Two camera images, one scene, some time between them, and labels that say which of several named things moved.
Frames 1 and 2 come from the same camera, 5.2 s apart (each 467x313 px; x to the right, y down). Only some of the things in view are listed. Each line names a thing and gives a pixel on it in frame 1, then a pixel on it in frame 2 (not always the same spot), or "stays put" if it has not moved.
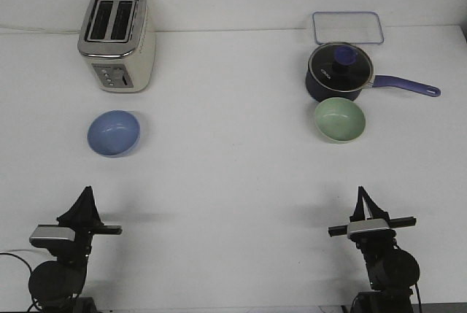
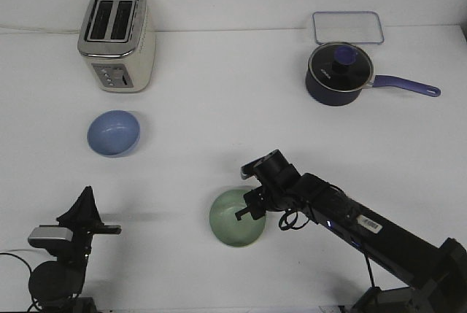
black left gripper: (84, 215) stays put
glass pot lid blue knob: (341, 67) stays put
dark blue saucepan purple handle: (317, 93) stays put
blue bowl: (114, 133) stays put
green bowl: (339, 120) → (225, 225)
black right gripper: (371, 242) → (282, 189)
